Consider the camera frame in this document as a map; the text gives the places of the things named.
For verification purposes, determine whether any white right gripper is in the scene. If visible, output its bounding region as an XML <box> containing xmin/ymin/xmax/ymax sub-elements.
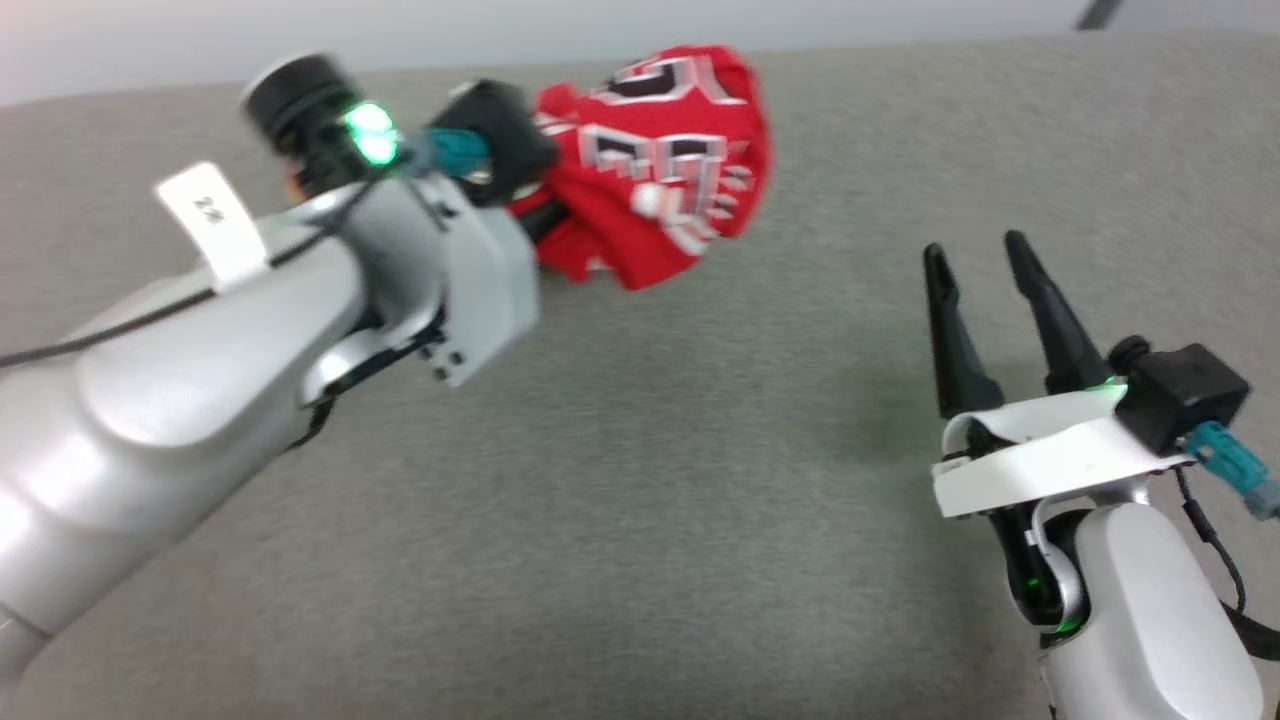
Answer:
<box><xmin>922</xmin><ymin>230</ymin><xmax>1197</xmax><ymax>631</ymax></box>

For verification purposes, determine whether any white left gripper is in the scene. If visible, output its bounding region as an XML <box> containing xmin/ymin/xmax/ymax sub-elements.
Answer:
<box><xmin>340</xmin><ymin>175</ymin><xmax>566</xmax><ymax>389</ymax></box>

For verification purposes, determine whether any red and white jersey garment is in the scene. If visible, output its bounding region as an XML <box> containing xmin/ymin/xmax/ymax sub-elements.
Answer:
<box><xmin>505</xmin><ymin>45</ymin><xmax>773</xmax><ymax>292</ymax></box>

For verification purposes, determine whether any white paper label tag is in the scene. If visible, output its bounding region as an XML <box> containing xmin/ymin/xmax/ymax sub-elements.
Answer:
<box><xmin>155</xmin><ymin>162</ymin><xmax>271</xmax><ymax>294</ymax></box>

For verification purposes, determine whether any teal left camera connector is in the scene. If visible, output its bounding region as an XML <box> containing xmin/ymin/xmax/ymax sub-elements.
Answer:
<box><xmin>405</xmin><ymin>125</ymin><xmax>491</xmax><ymax>179</ymax></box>

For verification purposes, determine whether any teal camera connector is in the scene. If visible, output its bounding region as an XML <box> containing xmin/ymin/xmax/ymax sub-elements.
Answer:
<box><xmin>405</xmin><ymin>125</ymin><xmax>491</xmax><ymax>179</ymax></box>
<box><xmin>1183</xmin><ymin>420</ymin><xmax>1280</xmax><ymax>519</ymax></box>

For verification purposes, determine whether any teal right camera connector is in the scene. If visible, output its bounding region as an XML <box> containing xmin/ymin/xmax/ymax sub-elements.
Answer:
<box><xmin>1183</xmin><ymin>420</ymin><xmax>1280</xmax><ymax>519</ymax></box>

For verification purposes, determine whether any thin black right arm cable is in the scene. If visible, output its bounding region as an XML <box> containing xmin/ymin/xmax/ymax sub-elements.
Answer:
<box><xmin>1175</xmin><ymin>470</ymin><xmax>1280</xmax><ymax>661</ymax></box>

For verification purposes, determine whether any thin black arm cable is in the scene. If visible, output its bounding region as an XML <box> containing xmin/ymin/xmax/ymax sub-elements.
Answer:
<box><xmin>1175</xmin><ymin>470</ymin><xmax>1280</xmax><ymax>661</ymax></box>
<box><xmin>0</xmin><ymin>175</ymin><xmax>401</xmax><ymax>369</ymax></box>

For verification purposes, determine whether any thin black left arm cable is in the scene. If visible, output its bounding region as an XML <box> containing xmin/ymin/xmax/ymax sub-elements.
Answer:
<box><xmin>0</xmin><ymin>175</ymin><xmax>401</xmax><ymax>369</ymax></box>

